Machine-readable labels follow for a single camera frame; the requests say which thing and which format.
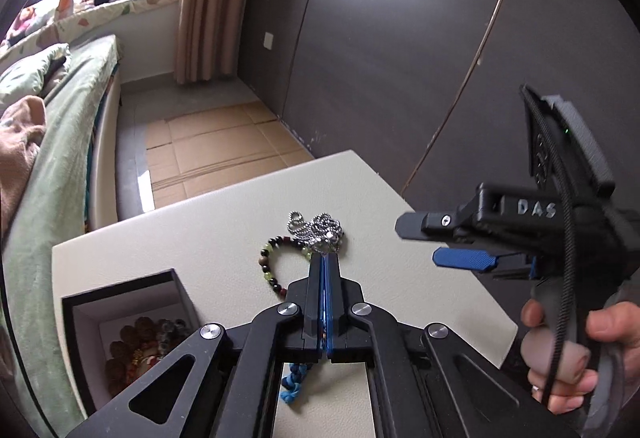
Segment black braided cable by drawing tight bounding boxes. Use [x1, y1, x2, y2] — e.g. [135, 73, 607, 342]
[520, 86, 577, 400]

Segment bed with green bedding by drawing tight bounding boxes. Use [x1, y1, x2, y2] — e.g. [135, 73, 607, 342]
[0, 35, 124, 421]

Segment person's right hand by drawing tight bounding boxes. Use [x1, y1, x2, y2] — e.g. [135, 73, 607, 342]
[520, 300, 627, 416]

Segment large brown bead bracelet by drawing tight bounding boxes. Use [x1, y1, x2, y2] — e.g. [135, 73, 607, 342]
[104, 317, 189, 390]

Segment green floral quilt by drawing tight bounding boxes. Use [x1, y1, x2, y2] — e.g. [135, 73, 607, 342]
[0, 42, 72, 107]

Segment dark and green bead bracelet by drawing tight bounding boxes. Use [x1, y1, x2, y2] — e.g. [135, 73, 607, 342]
[259, 234, 314, 305]

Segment wide pink curtain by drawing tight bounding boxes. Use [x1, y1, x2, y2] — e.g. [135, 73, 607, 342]
[172, 0, 272, 87]

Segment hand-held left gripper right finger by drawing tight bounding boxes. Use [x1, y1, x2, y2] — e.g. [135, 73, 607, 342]
[326, 254, 576, 438]

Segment pink fleece blanket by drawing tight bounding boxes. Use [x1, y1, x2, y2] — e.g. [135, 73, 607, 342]
[0, 95, 49, 239]

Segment silver ball chain necklace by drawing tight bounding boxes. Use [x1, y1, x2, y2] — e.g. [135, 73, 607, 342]
[287, 210, 347, 265]

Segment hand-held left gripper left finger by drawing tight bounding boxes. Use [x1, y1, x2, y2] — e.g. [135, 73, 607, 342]
[65, 254, 327, 438]

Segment floral window seat cushion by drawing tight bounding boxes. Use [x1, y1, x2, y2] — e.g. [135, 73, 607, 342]
[0, 0, 184, 54]

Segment white bed frame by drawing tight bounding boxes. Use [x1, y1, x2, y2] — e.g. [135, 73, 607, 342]
[91, 76, 127, 232]

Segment blue braided cord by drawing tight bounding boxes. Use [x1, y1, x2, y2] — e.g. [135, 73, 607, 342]
[279, 360, 314, 405]

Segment cardboard floor sheets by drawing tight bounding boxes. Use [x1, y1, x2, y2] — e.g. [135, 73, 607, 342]
[144, 100, 317, 209]

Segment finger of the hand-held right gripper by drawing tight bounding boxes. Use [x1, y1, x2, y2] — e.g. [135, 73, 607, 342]
[394, 209, 482, 242]
[432, 246, 502, 275]

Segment black jewelry box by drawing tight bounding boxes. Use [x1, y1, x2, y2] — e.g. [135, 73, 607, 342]
[61, 268, 203, 420]

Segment dark wardrobe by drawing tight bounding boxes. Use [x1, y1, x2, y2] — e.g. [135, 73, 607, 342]
[239, 0, 640, 271]

